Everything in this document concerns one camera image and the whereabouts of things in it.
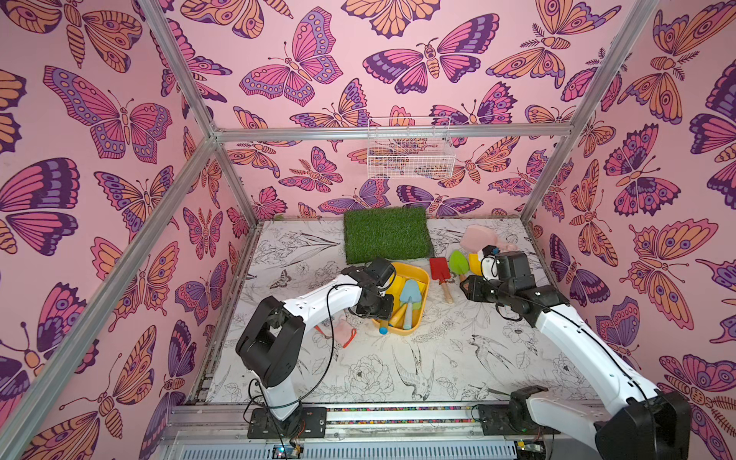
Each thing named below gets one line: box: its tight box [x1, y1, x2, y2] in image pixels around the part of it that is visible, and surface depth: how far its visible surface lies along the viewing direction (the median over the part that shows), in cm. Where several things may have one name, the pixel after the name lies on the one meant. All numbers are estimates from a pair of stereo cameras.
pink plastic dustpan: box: [460, 225, 519, 254], surface depth 117 cm
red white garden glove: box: [312, 316, 358, 353], surface depth 91 cm
